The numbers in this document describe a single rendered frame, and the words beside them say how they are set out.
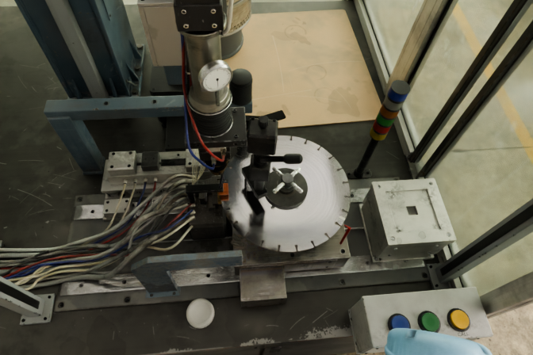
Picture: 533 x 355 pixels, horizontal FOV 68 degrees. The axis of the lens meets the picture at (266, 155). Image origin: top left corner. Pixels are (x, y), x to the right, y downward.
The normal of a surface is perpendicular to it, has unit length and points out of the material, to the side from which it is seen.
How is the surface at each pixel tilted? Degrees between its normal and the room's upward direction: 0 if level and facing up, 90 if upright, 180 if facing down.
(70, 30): 90
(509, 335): 0
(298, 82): 0
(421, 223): 0
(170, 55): 90
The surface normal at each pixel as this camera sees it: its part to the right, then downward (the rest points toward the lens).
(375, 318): 0.05, -0.54
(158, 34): 0.09, 0.84
